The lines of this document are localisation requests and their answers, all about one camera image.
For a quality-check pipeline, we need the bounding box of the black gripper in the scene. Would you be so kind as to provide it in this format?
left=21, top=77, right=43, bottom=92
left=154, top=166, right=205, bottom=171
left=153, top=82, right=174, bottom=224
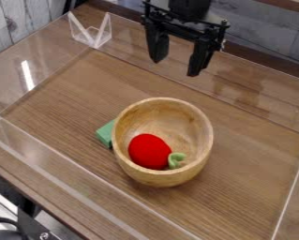
left=142, top=0, right=229, bottom=77

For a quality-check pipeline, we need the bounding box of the wooden bowl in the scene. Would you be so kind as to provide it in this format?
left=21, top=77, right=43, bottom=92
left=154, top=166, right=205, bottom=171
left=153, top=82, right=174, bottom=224
left=110, top=97, right=213, bottom=188

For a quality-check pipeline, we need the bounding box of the red plush fruit green stem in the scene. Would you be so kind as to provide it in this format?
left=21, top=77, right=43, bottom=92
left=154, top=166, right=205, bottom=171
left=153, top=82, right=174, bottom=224
left=128, top=133, right=186, bottom=171

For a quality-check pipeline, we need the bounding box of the green foam block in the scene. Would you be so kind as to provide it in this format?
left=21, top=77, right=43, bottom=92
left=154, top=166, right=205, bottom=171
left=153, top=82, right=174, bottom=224
left=94, top=121, right=113, bottom=149

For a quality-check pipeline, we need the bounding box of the clear acrylic corner bracket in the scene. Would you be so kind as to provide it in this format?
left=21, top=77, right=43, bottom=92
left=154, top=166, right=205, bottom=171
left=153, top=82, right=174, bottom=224
left=68, top=12, right=110, bottom=49

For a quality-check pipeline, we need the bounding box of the clear acrylic tray wall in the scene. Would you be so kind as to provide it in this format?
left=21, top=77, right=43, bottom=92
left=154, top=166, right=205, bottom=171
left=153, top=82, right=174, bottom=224
left=0, top=116, right=200, bottom=240

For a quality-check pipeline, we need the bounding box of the black metal table bracket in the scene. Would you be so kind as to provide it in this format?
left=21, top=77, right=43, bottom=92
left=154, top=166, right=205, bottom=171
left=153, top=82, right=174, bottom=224
left=0, top=208, right=56, bottom=240

